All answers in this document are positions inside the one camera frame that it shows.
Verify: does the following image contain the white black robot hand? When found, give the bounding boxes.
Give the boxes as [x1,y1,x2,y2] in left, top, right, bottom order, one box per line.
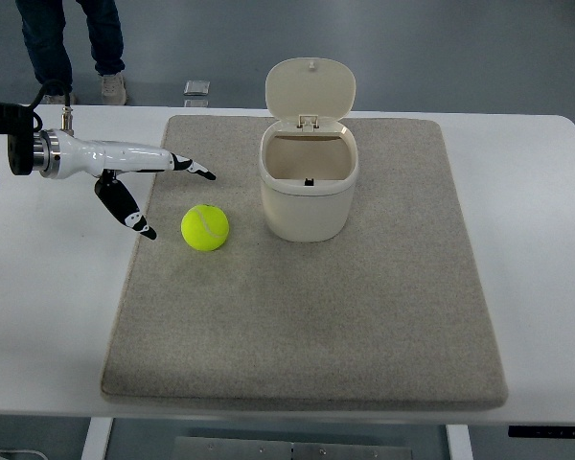
[33,129,216,240]

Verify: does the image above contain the yellow tennis ball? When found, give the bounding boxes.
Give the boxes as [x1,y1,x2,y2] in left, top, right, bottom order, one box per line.
[180,204,230,252]

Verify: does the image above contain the person in blue jeans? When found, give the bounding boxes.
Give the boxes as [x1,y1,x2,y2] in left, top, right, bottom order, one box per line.
[15,1,127,105]

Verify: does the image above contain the small metal floor plate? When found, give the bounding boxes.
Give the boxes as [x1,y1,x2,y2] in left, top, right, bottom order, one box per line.
[183,80,210,96]

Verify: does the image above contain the beige bin with lid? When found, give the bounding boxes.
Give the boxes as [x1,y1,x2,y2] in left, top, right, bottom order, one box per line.
[259,57,359,242]

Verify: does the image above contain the white left table leg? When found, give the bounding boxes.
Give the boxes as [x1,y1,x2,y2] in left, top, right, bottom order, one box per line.
[80,417,113,460]

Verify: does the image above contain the white table leg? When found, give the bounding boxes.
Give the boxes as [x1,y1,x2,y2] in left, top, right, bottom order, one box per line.
[446,425,473,460]
[80,417,113,460]

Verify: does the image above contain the white right table leg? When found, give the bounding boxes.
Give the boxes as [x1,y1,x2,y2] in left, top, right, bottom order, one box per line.
[446,425,473,460]

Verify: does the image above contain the black table control panel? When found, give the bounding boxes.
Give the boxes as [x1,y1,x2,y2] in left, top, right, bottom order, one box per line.
[508,425,575,440]

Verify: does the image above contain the metal base plate under table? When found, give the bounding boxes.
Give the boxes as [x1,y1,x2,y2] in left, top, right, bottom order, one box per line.
[171,437,413,460]

